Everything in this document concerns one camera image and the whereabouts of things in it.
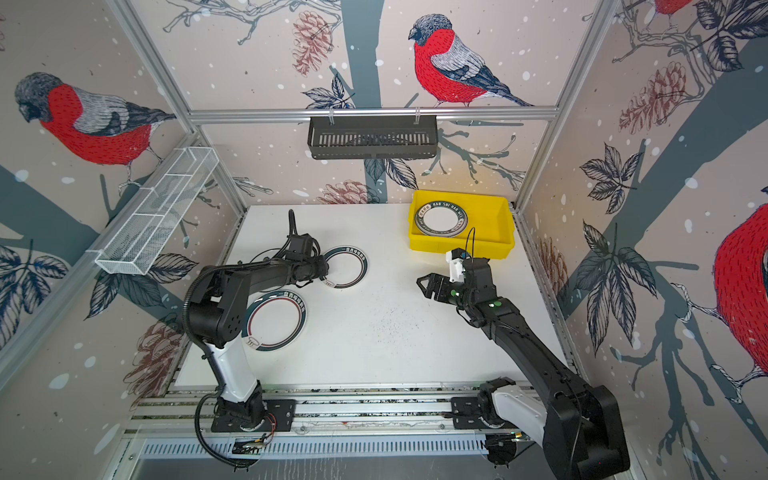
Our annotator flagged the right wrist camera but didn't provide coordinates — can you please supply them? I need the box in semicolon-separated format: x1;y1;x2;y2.
445;248;470;283

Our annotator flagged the white plate green rim lettered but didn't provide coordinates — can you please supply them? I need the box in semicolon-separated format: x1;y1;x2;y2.
414;200;469;238

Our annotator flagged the white wire mesh shelf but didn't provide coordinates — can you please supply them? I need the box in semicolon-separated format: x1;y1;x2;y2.
95;146;219;275

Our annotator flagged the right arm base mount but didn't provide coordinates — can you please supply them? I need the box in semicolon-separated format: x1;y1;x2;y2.
448;397;504;430

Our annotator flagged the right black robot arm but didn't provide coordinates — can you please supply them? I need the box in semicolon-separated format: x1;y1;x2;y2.
416;249;631;479

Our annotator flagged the black hanging wire basket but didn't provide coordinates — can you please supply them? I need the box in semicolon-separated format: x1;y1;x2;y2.
307;116;438;160

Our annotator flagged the white plate red green rim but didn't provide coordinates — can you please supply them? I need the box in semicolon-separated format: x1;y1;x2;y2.
241;290;307;352

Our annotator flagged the yellow plastic bin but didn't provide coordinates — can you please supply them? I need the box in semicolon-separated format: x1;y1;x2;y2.
408;190;515;259

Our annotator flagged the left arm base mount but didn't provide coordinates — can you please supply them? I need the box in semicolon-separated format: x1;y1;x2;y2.
211;399;297;433

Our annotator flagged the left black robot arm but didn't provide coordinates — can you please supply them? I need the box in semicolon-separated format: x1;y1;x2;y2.
181;234;328;422

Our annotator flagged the aluminium rail frame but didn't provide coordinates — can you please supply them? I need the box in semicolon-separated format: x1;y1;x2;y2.
125;383;625;436

